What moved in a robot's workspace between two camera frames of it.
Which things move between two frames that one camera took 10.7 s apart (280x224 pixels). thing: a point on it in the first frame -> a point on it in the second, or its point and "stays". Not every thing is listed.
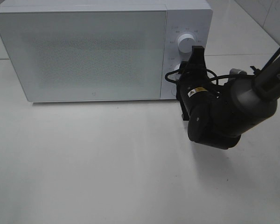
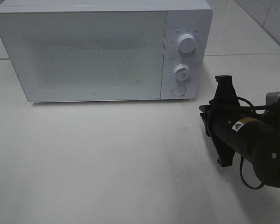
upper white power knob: x=185 y=42 stays
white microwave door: x=86 y=56 stays
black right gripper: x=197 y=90 -> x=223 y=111
